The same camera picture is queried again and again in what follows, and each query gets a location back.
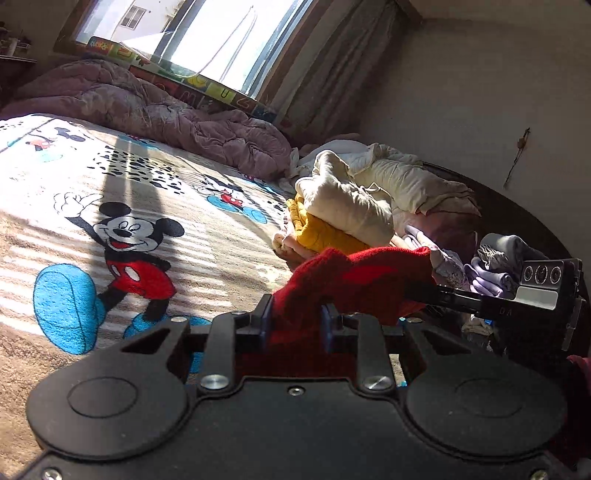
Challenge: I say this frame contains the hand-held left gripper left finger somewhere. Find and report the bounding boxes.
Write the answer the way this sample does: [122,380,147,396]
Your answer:
[119,294,274,398]

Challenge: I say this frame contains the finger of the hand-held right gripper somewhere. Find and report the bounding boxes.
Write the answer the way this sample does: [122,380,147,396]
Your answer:
[402,281,522,319]

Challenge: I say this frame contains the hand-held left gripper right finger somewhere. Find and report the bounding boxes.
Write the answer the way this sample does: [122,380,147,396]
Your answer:
[321,300,472,398]

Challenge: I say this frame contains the red knit sweater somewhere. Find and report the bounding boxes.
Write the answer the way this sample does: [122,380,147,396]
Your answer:
[235,247,437,379]

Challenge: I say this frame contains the pile of folded clothes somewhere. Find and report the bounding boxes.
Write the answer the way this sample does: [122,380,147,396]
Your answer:
[397,224,555,342]

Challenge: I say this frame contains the folded pale pink garment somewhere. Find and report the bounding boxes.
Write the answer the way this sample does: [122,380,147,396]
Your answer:
[272,226,324,264]

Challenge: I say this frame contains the folded yellow knit garment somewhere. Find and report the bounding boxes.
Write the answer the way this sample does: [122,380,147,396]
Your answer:
[287,194,370,254]

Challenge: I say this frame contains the dark bed headboard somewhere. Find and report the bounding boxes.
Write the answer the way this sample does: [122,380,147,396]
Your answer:
[422,159,591,278]

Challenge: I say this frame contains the cream and pink bedding heap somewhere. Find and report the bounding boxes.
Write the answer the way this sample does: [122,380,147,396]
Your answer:
[295,136,483,217]

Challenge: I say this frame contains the folded cream garment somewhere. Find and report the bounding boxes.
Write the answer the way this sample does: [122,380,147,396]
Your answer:
[294,150,395,247]

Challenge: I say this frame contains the colourful alphabet foam mat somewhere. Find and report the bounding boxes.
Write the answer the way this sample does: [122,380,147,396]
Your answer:
[85,36,287,125]

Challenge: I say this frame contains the cartoon mouse printed blanket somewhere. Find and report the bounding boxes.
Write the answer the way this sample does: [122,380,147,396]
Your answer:
[0,113,407,462]

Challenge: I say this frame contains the pink quilt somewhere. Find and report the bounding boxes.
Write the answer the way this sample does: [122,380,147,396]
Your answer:
[0,58,301,181]

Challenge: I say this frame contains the brown curtain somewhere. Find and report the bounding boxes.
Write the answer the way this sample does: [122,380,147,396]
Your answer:
[263,0,402,139]

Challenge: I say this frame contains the window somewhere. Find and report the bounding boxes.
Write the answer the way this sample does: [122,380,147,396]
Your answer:
[69,0,319,93]

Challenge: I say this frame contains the cluttered side shelf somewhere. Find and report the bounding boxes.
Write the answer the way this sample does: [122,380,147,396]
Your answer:
[0,23,38,97]

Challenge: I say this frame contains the dried twig wall hanging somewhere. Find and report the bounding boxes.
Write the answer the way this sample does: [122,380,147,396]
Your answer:
[503,127,532,188]

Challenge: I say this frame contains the white hanging cord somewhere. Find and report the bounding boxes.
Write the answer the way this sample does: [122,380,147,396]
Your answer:
[196,7,259,79]

